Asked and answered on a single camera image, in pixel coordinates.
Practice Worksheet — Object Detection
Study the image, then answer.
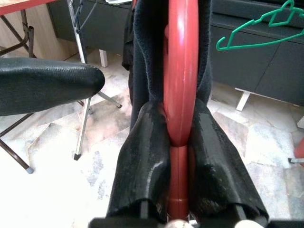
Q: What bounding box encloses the black jacket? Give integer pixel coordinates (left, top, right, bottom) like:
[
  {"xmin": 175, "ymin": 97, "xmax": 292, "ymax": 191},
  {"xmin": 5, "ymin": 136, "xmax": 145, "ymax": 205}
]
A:
[{"xmin": 121, "ymin": 0, "xmax": 213, "ymax": 133}]

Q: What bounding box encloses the light wooden dresser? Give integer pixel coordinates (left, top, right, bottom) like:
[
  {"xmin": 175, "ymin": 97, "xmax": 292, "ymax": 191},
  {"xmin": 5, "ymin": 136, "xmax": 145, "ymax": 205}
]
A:
[{"xmin": 0, "ymin": 3, "xmax": 80, "ymax": 62}]

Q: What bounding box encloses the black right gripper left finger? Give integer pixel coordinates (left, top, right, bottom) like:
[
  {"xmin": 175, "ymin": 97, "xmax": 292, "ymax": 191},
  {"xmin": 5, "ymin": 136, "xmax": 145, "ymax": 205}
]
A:
[{"xmin": 106, "ymin": 101, "xmax": 171, "ymax": 223}]

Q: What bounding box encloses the chrome clothes rack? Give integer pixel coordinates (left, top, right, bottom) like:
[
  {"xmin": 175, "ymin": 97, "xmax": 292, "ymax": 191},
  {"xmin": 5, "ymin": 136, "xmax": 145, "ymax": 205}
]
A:
[{"xmin": 67, "ymin": 0, "xmax": 304, "ymax": 165}]

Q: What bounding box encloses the dark navy plastic hanger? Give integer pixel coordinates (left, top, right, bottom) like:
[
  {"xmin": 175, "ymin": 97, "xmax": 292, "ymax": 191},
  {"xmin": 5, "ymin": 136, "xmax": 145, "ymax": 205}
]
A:
[{"xmin": 72, "ymin": 0, "xmax": 95, "ymax": 33}]

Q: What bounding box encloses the red plastic hanger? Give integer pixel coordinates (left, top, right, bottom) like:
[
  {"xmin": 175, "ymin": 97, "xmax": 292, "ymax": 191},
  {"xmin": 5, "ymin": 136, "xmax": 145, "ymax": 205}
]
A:
[{"xmin": 162, "ymin": 0, "xmax": 200, "ymax": 221}]

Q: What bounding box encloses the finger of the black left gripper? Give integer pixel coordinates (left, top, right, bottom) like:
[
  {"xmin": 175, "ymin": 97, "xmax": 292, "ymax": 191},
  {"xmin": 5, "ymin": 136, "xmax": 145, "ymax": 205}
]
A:
[{"xmin": 0, "ymin": 57, "xmax": 106, "ymax": 117}]

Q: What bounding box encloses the black TV cabinet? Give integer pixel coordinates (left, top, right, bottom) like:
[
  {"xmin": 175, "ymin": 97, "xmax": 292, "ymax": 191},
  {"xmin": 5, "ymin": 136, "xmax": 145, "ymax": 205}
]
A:
[{"xmin": 47, "ymin": 0, "xmax": 304, "ymax": 111}]

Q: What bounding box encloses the green plastic hanger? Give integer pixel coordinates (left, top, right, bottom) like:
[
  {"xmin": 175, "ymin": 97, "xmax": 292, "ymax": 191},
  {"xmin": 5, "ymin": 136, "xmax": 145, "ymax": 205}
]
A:
[{"xmin": 216, "ymin": 0, "xmax": 304, "ymax": 52}]

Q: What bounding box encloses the red waste bin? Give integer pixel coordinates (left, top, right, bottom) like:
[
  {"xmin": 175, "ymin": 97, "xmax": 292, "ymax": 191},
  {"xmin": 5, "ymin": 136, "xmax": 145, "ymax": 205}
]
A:
[{"xmin": 294, "ymin": 137, "xmax": 304, "ymax": 159}]

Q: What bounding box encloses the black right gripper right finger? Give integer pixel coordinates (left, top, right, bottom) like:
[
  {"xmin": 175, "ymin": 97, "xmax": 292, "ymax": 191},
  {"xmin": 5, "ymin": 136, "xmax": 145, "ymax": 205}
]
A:
[{"xmin": 189, "ymin": 97, "xmax": 270, "ymax": 221}]

